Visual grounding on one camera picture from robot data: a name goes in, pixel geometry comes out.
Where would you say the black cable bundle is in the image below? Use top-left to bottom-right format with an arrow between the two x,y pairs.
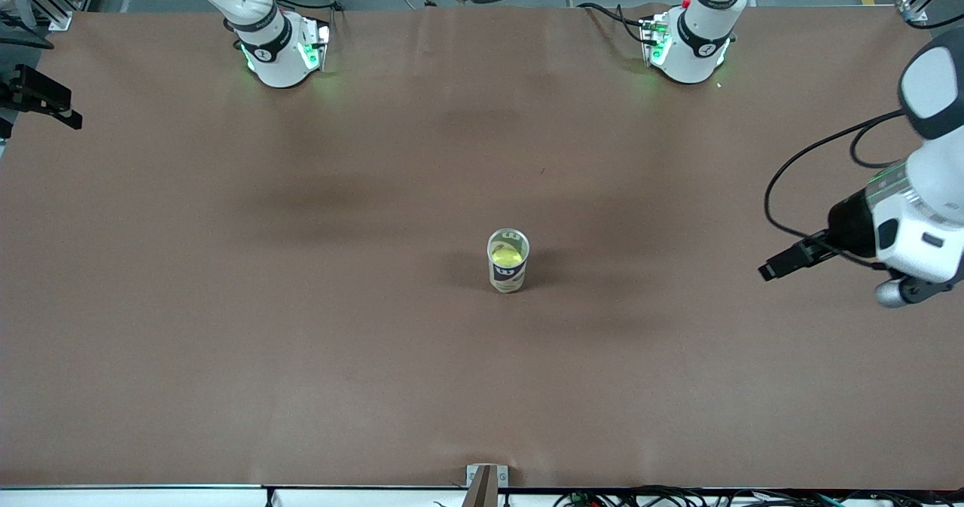
554,484 -> 964,507

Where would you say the white table edge rail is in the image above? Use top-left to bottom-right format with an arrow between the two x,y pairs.
0,484 -> 964,507

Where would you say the metal bracket with post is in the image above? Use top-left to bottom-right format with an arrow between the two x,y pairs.
465,463 -> 510,507

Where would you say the clear labelled tennis ball can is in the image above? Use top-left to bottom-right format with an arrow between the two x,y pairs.
487,228 -> 531,295

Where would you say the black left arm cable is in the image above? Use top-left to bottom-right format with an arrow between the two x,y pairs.
764,109 -> 908,270

